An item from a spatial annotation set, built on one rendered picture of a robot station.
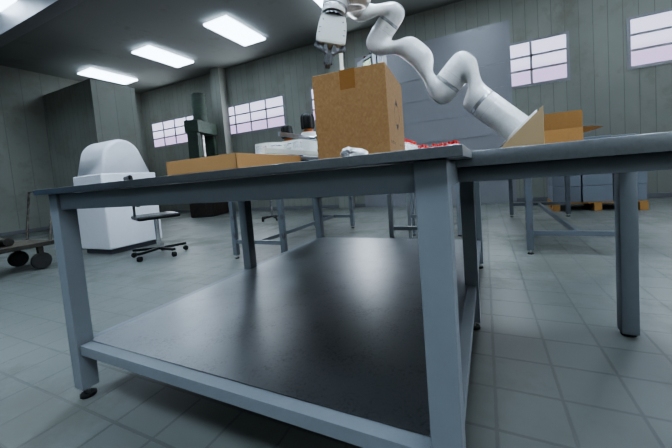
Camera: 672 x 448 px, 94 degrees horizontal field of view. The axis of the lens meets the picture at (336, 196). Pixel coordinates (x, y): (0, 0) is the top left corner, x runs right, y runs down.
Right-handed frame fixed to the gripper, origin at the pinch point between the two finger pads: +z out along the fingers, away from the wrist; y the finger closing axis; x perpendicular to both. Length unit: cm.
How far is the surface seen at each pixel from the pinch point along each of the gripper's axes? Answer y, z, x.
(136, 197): 54, 53, 2
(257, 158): 15.9, 38.5, 18.9
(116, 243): 243, 127, -338
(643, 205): -450, -6, -281
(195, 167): 32, 43, 18
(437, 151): -20, 38, 53
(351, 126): -9.6, 23.2, 8.0
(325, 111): -1.0, 18.7, 4.8
